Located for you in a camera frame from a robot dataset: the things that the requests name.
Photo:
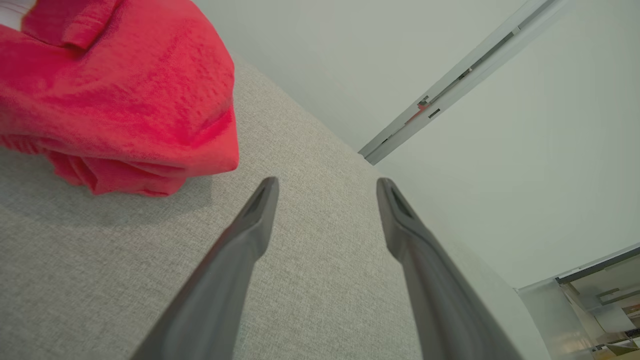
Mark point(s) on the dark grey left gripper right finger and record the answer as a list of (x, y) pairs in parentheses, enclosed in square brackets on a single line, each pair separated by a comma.
[(450, 310)]

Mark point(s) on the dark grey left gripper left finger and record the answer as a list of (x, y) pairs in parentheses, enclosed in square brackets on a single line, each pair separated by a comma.
[(215, 300)]

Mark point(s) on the red shirt with white sleeves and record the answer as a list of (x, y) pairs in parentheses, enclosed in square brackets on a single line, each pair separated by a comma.
[(125, 90)]

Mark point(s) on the dark metal frame bar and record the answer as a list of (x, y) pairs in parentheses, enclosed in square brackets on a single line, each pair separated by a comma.
[(600, 264)]

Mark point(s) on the grey metal partition post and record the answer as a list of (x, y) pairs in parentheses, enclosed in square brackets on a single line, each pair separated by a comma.
[(480, 51), (480, 68)]

